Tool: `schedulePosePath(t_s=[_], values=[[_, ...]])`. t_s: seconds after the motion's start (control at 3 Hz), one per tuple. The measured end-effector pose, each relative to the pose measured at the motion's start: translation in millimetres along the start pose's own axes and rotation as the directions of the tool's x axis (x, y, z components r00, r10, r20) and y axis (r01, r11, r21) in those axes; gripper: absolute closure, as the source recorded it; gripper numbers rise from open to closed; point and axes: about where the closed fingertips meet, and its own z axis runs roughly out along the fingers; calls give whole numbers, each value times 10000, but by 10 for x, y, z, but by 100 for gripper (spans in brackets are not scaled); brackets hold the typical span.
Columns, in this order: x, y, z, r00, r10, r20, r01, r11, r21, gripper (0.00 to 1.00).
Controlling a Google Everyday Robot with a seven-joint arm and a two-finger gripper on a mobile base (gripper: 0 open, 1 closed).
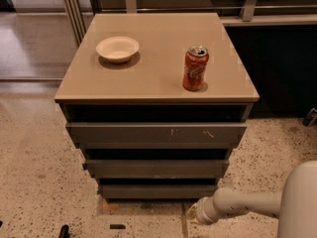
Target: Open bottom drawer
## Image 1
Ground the grey drawer cabinet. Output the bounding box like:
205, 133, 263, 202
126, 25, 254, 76
55, 13, 259, 188

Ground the wooden metal railing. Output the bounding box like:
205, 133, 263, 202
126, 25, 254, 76
62, 0, 317, 43

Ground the grey bottom drawer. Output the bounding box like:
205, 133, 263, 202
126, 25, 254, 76
98, 184, 216, 199

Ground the black caster wheel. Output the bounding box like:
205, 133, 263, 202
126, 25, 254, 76
302, 107, 317, 127

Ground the grey middle drawer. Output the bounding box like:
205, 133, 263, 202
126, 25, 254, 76
83, 160, 229, 179

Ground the grey drawer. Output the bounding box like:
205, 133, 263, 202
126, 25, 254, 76
66, 122, 247, 149
98, 184, 216, 199
83, 160, 229, 179

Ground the red soda can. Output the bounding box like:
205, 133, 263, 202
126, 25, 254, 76
182, 45, 209, 91

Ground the grey top drawer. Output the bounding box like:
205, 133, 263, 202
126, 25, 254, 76
66, 122, 247, 149

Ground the white paper bowl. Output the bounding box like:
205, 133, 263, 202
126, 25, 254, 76
96, 37, 140, 63

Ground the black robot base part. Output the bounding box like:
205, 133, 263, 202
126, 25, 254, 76
58, 225, 69, 238

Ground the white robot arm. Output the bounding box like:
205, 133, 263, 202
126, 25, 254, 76
186, 161, 317, 238

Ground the black floor marker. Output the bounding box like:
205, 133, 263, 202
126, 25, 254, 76
110, 224, 126, 230

